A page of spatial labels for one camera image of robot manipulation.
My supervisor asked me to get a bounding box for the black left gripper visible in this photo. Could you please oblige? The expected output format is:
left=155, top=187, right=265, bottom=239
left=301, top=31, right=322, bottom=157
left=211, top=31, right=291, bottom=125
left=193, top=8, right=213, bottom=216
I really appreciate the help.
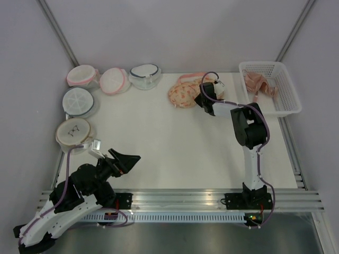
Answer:
left=86, top=148, right=141, bottom=196

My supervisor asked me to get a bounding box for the tulip print bra laundry bag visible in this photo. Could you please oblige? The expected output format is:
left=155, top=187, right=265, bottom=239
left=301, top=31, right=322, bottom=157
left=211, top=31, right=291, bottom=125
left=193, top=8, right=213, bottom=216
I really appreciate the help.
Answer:
left=167, top=72, right=205, bottom=108

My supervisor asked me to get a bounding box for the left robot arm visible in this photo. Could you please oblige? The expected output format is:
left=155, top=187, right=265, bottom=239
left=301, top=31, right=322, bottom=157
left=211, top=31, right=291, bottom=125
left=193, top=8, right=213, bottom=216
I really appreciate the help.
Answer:
left=13, top=149, right=141, bottom=253

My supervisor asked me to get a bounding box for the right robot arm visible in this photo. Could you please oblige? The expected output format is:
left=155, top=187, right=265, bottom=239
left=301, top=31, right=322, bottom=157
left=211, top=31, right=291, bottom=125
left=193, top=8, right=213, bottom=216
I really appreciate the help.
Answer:
left=195, top=83, right=275, bottom=211

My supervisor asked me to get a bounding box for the beige glasses print laundry bag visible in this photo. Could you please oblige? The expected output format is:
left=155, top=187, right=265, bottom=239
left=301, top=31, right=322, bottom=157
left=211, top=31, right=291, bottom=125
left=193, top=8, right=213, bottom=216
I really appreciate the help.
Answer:
left=55, top=118, right=96, bottom=153

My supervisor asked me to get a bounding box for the pink satin bra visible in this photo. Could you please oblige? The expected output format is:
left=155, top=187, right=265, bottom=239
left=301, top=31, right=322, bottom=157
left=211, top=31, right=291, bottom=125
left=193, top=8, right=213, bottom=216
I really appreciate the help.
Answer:
left=244, top=72, right=278, bottom=102

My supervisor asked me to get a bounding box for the grey trim round laundry bag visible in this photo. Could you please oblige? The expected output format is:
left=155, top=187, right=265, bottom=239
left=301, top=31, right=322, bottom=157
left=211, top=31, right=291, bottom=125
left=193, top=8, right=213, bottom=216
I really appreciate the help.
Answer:
left=62, top=87, right=99, bottom=119

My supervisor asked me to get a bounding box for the blue trim white laundry bag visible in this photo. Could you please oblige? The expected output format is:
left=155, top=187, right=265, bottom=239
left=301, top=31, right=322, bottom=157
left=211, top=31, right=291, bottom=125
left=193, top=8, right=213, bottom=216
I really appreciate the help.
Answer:
left=129, top=63, right=162, bottom=90

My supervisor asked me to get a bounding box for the pink trim mesh laundry bag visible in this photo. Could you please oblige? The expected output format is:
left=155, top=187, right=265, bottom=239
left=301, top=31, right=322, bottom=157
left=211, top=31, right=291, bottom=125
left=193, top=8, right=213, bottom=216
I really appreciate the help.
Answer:
left=100, top=68, right=131, bottom=95

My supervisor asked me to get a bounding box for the pink trim round laundry bag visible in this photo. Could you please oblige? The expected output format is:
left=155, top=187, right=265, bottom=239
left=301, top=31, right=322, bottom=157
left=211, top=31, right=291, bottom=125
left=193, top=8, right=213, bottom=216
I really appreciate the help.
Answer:
left=66, top=65, right=100, bottom=89

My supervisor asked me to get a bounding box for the white plastic basket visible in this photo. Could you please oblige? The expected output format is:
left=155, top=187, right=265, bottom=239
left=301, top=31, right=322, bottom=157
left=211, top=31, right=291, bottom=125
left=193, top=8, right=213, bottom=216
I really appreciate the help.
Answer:
left=238, top=61, right=302, bottom=117

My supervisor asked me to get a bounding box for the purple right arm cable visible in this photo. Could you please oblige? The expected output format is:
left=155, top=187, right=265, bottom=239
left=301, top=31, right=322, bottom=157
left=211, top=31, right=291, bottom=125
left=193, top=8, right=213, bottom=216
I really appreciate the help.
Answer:
left=199, top=71, right=276, bottom=230

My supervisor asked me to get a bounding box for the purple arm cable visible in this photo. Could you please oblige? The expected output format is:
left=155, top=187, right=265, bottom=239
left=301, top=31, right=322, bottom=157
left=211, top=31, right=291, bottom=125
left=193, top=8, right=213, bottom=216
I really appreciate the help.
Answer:
left=199, top=71, right=276, bottom=230
left=18, top=144, right=130, bottom=247

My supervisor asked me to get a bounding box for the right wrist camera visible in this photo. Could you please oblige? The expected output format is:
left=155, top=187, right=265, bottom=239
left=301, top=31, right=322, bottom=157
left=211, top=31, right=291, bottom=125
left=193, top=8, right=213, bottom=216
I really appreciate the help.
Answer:
left=213, top=81, right=226, bottom=99

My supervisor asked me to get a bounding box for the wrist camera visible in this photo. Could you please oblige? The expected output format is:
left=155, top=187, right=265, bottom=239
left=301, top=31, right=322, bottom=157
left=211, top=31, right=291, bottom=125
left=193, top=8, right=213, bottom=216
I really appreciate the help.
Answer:
left=83, top=139, right=105, bottom=159
left=213, top=81, right=226, bottom=99

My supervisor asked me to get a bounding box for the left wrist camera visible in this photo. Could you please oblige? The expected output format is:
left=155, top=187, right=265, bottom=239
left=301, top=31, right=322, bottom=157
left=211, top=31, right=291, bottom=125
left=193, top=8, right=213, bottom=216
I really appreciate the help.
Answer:
left=83, top=139, right=105, bottom=159

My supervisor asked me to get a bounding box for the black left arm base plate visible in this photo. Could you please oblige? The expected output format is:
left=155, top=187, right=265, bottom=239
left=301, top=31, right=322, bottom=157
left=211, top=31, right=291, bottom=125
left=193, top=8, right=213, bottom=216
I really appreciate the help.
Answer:
left=113, top=193, right=133, bottom=210

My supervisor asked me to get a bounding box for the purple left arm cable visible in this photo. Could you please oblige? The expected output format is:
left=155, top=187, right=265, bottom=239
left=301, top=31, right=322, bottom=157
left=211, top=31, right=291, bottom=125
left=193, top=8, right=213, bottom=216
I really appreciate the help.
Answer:
left=18, top=144, right=130, bottom=247

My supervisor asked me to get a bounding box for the aluminium front rail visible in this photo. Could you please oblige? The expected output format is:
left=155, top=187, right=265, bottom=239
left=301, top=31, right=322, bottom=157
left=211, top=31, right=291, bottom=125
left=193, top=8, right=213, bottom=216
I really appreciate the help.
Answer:
left=115, top=188, right=325, bottom=213

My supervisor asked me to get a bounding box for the white slotted cable duct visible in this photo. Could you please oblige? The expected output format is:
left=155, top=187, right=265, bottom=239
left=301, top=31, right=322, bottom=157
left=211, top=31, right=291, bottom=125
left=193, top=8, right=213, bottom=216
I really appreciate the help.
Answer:
left=80, top=212, right=246, bottom=223

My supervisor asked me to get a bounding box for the right aluminium corner post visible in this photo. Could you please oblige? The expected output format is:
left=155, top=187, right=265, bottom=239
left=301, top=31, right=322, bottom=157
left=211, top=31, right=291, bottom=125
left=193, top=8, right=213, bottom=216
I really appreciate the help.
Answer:
left=275, top=0, right=317, bottom=62

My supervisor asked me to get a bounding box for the aluminium corner post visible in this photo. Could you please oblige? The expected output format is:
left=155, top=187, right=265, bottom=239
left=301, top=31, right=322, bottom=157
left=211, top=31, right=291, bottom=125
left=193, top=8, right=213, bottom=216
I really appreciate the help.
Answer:
left=275, top=0, right=317, bottom=62
left=36, top=0, right=79, bottom=67

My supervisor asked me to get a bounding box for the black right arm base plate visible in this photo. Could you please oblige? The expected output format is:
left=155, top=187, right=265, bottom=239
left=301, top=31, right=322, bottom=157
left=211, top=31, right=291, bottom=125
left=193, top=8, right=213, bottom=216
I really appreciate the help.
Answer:
left=220, top=193, right=273, bottom=210

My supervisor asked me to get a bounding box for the left aluminium corner post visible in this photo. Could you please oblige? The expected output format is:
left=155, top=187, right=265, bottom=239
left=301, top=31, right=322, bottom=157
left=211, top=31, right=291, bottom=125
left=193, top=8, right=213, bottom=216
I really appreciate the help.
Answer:
left=36, top=0, right=79, bottom=67

